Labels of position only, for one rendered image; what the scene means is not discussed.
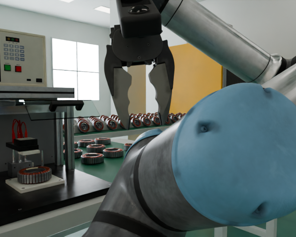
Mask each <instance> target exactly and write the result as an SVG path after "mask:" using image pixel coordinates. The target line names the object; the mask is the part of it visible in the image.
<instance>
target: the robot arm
mask: <svg viewBox="0 0 296 237"><path fill-rule="evenodd" d="M116 4H117V12H118V17H119V23H120V24H117V25H114V27H111V28H110V35H109V37H110V39H111V45H106V49H107V53H106V56H105V60H104V73H105V77H106V81H107V84H108V86H109V90H110V93H111V96H112V99H113V102H114V106H115V108H116V111H117V115H118V117H119V119H120V121H121V123H122V124H123V126H124V127H125V129H127V130H129V128H130V119H131V116H130V115H129V112H128V106H129V104H130V101H129V98H128V90H129V87H130V86H131V84H132V76H131V75H130V74H129V73H128V72H127V71H125V70H124V69H123V67H126V66H127V67H130V66H136V65H151V64H152V63H155V64H153V69H152V70H151V72H150V73H149V74H148V77H149V81H150V83H151V84H152V85H153V86H154V88H155V91H156V96H155V100H156V101H157V103H158V112H157V114H158V117H159V121H160V124H161V126H163V125H164V124H165V122H166V120H167V117H168V114H169V110H170V105H171V96H172V89H173V81H174V71H175V64H174V59H173V55H172V53H171V51H170V49H169V46H168V40H162V38H161V35H160V34H161V33H162V32H163V30H162V25H163V26H164V27H166V28H167V29H169V30H170V31H172V32H173V33H175V34H176V35H178V36H179V37H181V38H182V39H183V40H185V41H186V42H188V43H189V44H191V45H192V46H193V47H195V48H197V49H198V50H200V51H201V52H203V53H204V54H205V55H207V56H208V57H210V58H211V59H213V60H214V61H215V62H217V63H218V64H220V65H222V66H223V67H225V68H226V69H227V70H229V71H230V72H232V73H233V74H235V75H236V76H237V77H239V78H241V79H242V80H244V81H245V82H246V83H238V84H233V85H229V86H227V87H224V88H222V89H220V90H218V91H215V92H213V93H211V94H209V95H207V96H205V97H204V98H203V99H201V100H200V101H199V102H197V103H196V104H195V105H194V106H193V107H192V108H191V109H190V110H189V111H188V112H187V113H186V115H184V116H183V117H182V118H180V119H179V120H178V121H176V122H175V123H174V124H172V125H171V126H170V127H168V128H166V129H164V131H161V129H159V128H157V129H152V130H148V131H146V132H144V133H142V134H141V135H140V136H139V137H138V138H137V139H136V140H135V142H134V143H133V144H132V145H131V146H130V148H129V149H128V151H127V153H126V155H125V158H124V161H123V163H122V165H121V167H120V169H119V171H118V173H117V174H116V176H115V178H114V181H113V182H112V184H111V186H110V188H109V190H108V192H107V194H106V196H105V198H104V200H103V202H102V203H101V205H100V207H99V209H98V211H97V213H96V215H95V217H94V219H93V221H92V222H91V224H90V226H89V228H88V230H87V231H86V232H85V234H84V235H83V236H82V237H185V236H186V232H187V231H193V230H200V229H210V228H218V227H225V226H236V227H246V226H254V225H259V224H263V223H266V222H269V221H271V220H273V219H277V218H280V217H283V216H285V215H288V214H290V213H292V212H293V211H295V210H296V56H295V57H293V58H291V59H285V58H283V57H282V56H281V55H279V54H269V53H267V52H266V51H265V50H263V49H262V48H261V47H259V46H258V45H257V44H255V43H254V42H252V41H251V40H249V39H248V38H247V37H245V36H244V35H243V34H241V33H240V32H238V31H237V30H236V29H235V28H233V27H232V26H230V25H229V24H227V23H226V22H225V21H223V20H222V19H220V18H219V17H218V16H216V15H215V14H214V13H212V12H211V11H209V10H208V9H207V8H205V7H204V6H203V5H201V4H200V3H198V2H197V1H195V0H116Z"/></svg>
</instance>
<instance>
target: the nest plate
mask: <svg viewBox="0 0 296 237"><path fill-rule="evenodd" d="M64 183H65V180H63V179H61V178H59V177H57V176H54V175H52V178H51V179H49V180H48V181H45V182H41V183H35V184H23V183H20V182H18V181H17V178H13V179H8V180H6V184H8V185H9V186H11V187H12V188H14V189H15V190H17V191H18V192H19V193H25V192H29V191H34V190H39V189H43V188H47V187H51V186H55V185H59V184H64Z"/></svg>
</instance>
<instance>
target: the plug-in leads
mask: <svg viewBox="0 0 296 237"><path fill-rule="evenodd" d="M14 120H15V122H14ZM14 120H13V124H12V144H14V139H15V138H16V137H15V133H14V125H15V123H16V121H17V123H18V126H17V138H24V137H23V133H22V128H21V127H22V123H24V122H22V123H21V122H20V120H19V121H18V120H16V119H14ZM24 125H25V138H27V137H28V135H27V129H26V124H25V123H24ZM18 128H19V131H18Z"/></svg>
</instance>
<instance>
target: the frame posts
mask: <svg viewBox="0 0 296 237"><path fill-rule="evenodd" d="M64 140H65V169H68V170H70V169H74V168H75V154H74V119H73V118H67V119H64ZM54 148H55V165H57V166H58V165H63V124H62V119H54Z"/></svg>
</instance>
